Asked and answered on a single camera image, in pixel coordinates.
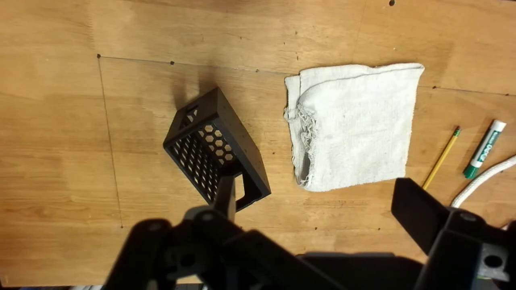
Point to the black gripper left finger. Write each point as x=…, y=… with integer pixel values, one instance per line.
x=207, y=243

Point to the black perforated box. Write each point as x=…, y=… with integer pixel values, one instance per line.
x=209, y=142

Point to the white towel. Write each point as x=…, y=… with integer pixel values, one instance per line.
x=350, y=124

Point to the yellow pencil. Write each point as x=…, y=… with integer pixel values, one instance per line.
x=442, y=156

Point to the green white marker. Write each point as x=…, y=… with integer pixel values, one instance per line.
x=484, y=148

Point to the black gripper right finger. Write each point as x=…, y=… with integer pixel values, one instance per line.
x=463, y=250

